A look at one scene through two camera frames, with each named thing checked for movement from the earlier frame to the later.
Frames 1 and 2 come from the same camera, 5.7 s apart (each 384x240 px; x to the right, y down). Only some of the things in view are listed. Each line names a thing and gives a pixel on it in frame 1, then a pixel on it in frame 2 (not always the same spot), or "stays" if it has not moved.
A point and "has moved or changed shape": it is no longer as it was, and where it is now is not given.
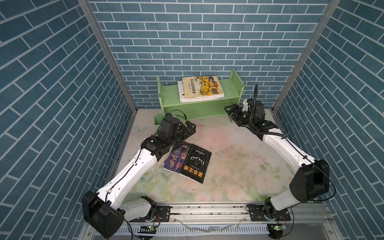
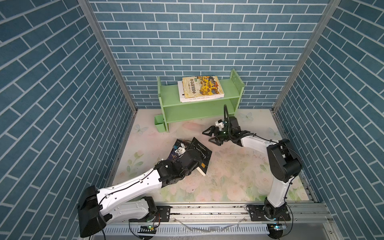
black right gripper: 234,116 -> 213,129
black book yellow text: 196,163 has moved or changed shape
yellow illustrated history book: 201,86 stays
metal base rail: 307,222 stays
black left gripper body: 179,133 -> 182,175
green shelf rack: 193,110 stays
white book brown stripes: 182,98 stays
